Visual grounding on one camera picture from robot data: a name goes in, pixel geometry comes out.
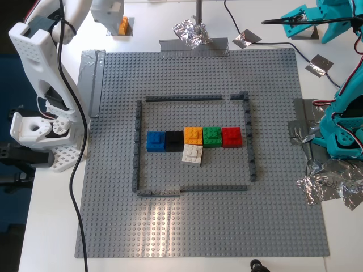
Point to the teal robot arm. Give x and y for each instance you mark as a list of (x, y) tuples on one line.
[(340, 147)]

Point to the short dark grey lego strip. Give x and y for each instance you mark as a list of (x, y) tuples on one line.
[(236, 97)]

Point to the black table clamp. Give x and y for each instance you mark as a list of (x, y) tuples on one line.
[(31, 157)]

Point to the blue lego cube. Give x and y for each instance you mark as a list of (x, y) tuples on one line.
[(156, 141)]

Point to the black lego cube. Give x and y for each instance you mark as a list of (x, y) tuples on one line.
[(174, 141)]

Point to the wide grey duct tape strip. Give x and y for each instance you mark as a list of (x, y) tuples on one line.
[(173, 49)]

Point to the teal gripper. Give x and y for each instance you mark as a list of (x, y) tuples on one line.
[(332, 29)]

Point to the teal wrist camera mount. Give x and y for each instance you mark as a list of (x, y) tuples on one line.
[(307, 12)]

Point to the red lego cube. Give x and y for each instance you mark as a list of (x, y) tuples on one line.
[(232, 138)]

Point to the large crumpled foil sheet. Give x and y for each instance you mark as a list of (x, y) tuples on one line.
[(320, 181)]

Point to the short dark grey brick wall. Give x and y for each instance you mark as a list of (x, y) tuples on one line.
[(158, 192)]

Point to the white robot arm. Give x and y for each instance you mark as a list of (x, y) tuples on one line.
[(37, 56)]

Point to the long grey duct tape strip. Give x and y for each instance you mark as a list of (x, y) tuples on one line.
[(90, 82)]

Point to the green lego cube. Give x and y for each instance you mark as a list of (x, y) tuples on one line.
[(212, 137)]

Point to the foil tape piece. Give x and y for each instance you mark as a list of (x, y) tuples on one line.
[(319, 65), (246, 39)]

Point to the crumpled foil around pole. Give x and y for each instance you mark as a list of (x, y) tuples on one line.
[(191, 35)]

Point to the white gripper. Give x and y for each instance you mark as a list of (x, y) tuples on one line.
[(109, 21)]

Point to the grey lego baseplate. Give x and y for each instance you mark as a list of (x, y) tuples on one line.
[(198, 221)]

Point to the metal camera pole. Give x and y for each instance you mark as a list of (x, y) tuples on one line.
[(199, 11)]

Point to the white lego cube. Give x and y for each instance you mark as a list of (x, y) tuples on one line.
[(307, 33), (193, 155)]

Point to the orange lego cube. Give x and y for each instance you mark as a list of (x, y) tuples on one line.
[(124, 25), (193, 136)]

